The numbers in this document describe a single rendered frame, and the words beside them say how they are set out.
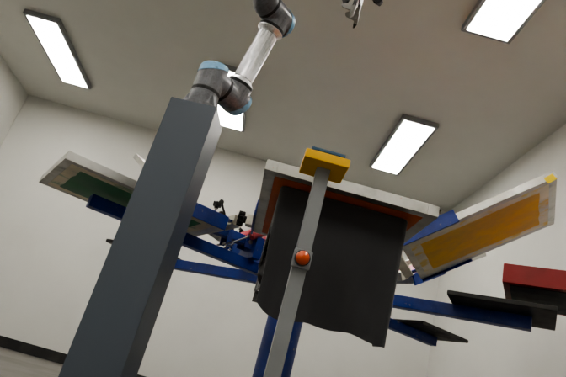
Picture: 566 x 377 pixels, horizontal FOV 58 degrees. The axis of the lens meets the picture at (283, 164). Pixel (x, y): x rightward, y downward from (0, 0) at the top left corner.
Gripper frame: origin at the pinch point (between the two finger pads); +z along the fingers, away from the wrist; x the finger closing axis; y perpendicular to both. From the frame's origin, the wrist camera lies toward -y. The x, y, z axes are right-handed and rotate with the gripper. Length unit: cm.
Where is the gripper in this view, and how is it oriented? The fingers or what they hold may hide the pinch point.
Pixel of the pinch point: (353, 23)
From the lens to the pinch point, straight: 219.7
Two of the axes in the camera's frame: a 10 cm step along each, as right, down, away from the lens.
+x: -2.4, -0.2, -9.7
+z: -2.6, 9.7, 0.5
